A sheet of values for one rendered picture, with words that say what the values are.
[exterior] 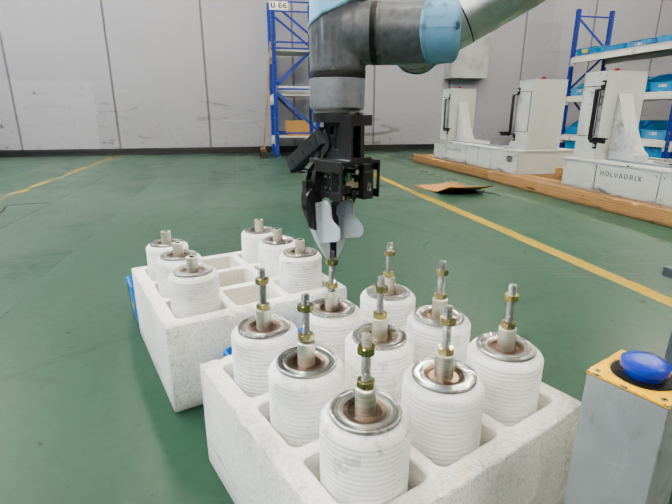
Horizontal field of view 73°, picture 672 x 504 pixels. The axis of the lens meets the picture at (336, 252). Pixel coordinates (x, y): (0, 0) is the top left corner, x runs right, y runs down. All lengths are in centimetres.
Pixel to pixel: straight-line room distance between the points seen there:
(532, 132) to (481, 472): 356
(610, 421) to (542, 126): 361
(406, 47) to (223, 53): 632
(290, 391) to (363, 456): 13
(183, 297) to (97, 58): 629
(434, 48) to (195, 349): 65
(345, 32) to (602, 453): 54
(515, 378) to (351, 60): 45
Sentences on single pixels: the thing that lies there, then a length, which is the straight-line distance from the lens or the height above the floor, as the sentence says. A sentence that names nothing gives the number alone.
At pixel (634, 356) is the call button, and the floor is 33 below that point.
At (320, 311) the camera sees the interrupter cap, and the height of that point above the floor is 25.
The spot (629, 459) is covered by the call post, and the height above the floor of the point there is 25.
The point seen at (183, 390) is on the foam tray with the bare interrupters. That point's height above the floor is 4.
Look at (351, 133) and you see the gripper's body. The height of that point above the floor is 52.
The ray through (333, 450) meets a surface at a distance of 49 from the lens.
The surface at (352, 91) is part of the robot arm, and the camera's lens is 62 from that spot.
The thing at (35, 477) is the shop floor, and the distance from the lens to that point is 93.
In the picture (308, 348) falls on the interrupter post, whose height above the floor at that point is 28.
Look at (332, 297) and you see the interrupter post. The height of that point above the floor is 27.
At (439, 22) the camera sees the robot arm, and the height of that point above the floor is 65.
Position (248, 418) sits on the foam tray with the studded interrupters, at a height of 18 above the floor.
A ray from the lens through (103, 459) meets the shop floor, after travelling 91.
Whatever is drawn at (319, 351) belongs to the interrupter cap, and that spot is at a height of 25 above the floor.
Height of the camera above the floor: 55
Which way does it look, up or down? 17 degrees down
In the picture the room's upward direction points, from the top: straight up
